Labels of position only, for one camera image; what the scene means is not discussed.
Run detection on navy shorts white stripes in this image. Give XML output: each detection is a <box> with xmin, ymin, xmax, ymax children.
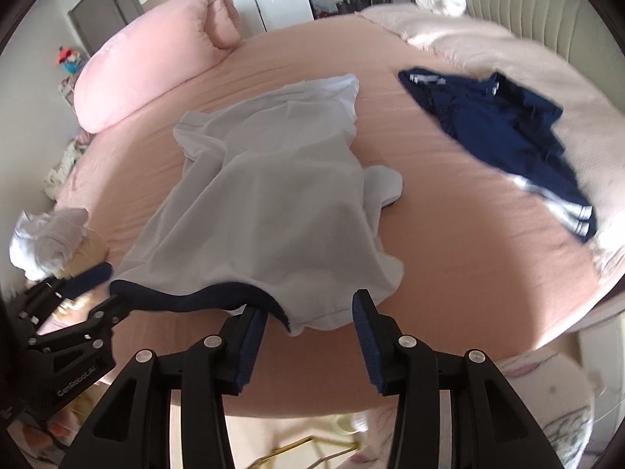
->
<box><xmin>398</xmin><ymin>67</ymin><xmax>597</xmax><ymax>244</ymax></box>

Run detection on gold wire stool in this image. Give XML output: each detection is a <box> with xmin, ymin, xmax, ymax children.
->
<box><xmin>254</xmin><ymin>436</ymin><xmax>363</xmax><ymax>469</ymax></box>

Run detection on pink rolled duvet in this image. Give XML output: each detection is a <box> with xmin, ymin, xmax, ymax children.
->
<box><xmin>73</xmin><ymin>0</ymin><xmax>242</xmax><ymax>134</ymax></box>

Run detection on grey-green padded headboard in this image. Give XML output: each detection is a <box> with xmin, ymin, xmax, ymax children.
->
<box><xmin>415</xmin><ymin>0</ymin><xmax>625</xmax><ymax>123</ymax></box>

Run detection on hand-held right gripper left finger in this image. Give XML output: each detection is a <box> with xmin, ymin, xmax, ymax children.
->
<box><xmin>57</xmin><ymin>305</ymin><xmax>268</xmax><ymax>469</ymax></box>

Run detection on person's printed pajama pants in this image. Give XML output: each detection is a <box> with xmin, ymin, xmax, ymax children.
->
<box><xmin>493</xmin><ymin>347</ymin><xmax>597</xmax><ymax>469</ymax></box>

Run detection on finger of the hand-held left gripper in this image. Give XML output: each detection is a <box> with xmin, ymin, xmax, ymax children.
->
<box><xmin>46</xmin><ymin>261</ymin><xmax>114</xmax><ymax>300</ymax></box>
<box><xmin>90</xmin><ymin>289</ymin><xmax>135</xmax><ymax>327</ymax></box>

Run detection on heap of light clothes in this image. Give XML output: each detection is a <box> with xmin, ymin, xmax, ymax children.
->
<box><xmin>43</xmin><ymin>136</ymin><xmax>91</xmax><ymax>202</ymax></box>

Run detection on white shirt navy trim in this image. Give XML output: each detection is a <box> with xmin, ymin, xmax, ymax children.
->
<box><xmin>110</xmin><ymin>74</ymin><xmax>406</xmax><ymax>337</ymax></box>

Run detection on red blue toy figure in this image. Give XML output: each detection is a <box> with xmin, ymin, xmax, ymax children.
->
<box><xmin>55</xmin><ymin>46</ymin><xmax>85</xmax><ymax>78</ymax></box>

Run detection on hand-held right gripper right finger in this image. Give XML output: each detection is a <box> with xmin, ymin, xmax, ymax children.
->
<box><xmin>352</xmin><ymin>289</ymin><xmax>570</xmax><ymax>469</ymax></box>

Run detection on pink bed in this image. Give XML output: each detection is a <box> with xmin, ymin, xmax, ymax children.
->
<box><xmin>54</xmin><ymin>10</ymin><xmax>625</xmax><ymax>411</ymax></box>

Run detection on grey door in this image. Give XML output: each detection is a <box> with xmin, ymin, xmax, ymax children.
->
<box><xmin>68</xmin><ymin>0</ymin><xmax>145</xmax><ymax>57</ymax></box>

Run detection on folded white shirt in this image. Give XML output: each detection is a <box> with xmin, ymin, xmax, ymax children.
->
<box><xmin>10</xmin><ymin>208</ymin><xmax>89</xmax><ymax>280</ymax></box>

